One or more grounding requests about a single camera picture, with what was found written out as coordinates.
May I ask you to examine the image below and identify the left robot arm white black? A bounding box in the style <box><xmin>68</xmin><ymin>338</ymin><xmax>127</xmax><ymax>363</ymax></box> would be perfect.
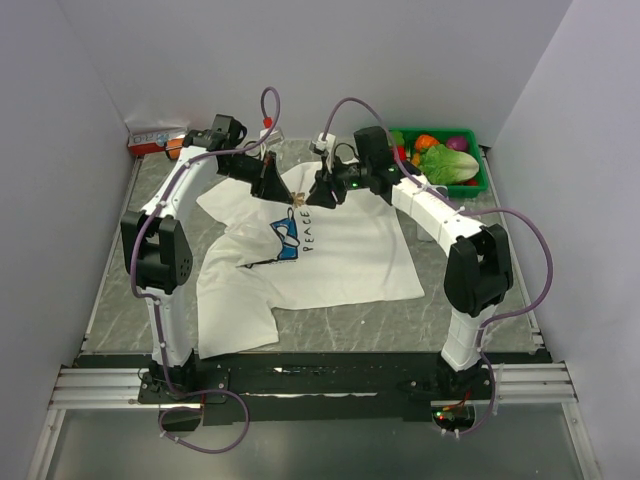
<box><xmin>120</xmin><ymin>115</ymin><xmax>294</xmax><ymax>402</ymax></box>

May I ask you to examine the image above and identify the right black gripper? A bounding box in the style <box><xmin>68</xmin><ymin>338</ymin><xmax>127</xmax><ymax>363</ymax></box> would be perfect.
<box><xmin>304</xmin><ymin>155</ymin><xmax>371</xmax><ymax>212</ymax></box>

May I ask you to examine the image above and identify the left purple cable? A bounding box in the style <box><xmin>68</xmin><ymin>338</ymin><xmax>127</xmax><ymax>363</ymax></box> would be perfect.
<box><xmin>128</xmin><ymin>86</ymin><xmax>281</xmax><ymax>455</ymax></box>

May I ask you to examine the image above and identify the green plastic bin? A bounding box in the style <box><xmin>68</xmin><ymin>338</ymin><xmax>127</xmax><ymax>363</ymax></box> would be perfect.
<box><xmin>391</xmin><ymin>128</ymin><xmax>489</xmax><ymax>199</ymax></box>

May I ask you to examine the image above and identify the toy orange pepper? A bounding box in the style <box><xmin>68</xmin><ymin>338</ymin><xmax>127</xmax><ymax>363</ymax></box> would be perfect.
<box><xmin>414</xmin><ymin>134</ymin><xmax>440</xmax><ymax>152</ymax></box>

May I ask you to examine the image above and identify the toy lettuce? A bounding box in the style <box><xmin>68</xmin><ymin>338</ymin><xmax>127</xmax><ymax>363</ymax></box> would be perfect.
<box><xmin>412</xmin><ymin>144</ymin><xmax>480</xmax><ymax>185</ymax></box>

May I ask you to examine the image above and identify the toy green pepper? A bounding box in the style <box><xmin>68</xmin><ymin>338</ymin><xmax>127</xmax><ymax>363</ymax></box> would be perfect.
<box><xmin>391</xmin><ymin>130</ymin><xmax>405</xmax><ymax>147</ymax></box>

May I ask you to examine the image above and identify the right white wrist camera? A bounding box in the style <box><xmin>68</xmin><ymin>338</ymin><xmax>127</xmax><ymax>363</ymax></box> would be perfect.
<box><xmin>309</xmin><ymin>132</ymin><xmax>336</xmax><ymax>157</ymax></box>

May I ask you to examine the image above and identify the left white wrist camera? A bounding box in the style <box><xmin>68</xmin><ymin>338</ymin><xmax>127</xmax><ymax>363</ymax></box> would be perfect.
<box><xmin>258</xmin><ymin>123</ymin><xmax>284</xmax><ymax>148</ymax></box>

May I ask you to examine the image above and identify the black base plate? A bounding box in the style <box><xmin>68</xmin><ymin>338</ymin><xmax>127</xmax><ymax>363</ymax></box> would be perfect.
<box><xmin>138</xmin><ymin>352</ymin><xmax>491</xmax><ymax>426</ymax></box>

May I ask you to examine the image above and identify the orange cylinder tool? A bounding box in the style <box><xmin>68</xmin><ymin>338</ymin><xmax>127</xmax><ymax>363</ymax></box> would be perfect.
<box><xmin>164</xmin><ymin>138</ymin><xmax>183</xmax><ymax>161</ymax></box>

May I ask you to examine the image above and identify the aluminium rail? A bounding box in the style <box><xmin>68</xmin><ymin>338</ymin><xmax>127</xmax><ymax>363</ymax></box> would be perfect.
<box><xmin>49</xmin><ymin>364</ymin><xmax>578</xmax><ymax>410</ymax></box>

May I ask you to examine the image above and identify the red white cardboard box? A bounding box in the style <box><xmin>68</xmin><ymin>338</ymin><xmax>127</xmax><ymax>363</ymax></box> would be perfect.
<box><xmin>127</xmin><ymin>127</ymin><xmax>187</xmax><ymax>157</ymax></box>

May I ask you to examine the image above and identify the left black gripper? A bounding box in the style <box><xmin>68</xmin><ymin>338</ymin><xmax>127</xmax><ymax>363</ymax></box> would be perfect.
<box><xmin>220</xmin><ymin>150</ymin><xmax>294</xmax><ymax>205</ymax></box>

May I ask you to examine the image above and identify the white t-shirt flower print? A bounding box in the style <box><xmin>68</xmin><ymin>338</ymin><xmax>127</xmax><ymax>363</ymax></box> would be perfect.
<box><xmin>196</xmin><ymin>179</ymin><xmax>424</xmax><ymax>358</ymax></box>

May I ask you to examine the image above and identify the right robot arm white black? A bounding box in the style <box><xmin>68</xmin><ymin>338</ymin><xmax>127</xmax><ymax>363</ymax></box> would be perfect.
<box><xmin>306</xmin><ymin>127</ymin><xmax>513</xmax><ymax>399</ymax></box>

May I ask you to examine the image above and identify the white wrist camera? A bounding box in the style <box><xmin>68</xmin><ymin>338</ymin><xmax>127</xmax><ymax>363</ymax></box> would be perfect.
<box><xmin>258</xmin><ymin>123</ymin><xmax>284</xmax><ymax>148</ymax></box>
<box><xmin>309</xmin><ymin>132</ymin><xmax>336</xmax><ymax>157</ymax></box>

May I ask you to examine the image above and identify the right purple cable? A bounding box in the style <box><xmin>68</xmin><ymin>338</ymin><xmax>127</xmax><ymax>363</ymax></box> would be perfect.
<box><xmin>323</xmin><ymin>96</ymin><xmax>554</xmax><ymax>439</ymax></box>

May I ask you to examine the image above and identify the purple cable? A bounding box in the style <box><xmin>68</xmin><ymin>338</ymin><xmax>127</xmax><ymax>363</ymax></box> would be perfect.
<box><xmin>128</xmin><ymin>86</ymin><xmax>281</xmax><ymax>455</ymax></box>
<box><xmin>323</xmin><ymin>96</ymin><xmax>554</xmax><ymax>439</ymax></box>

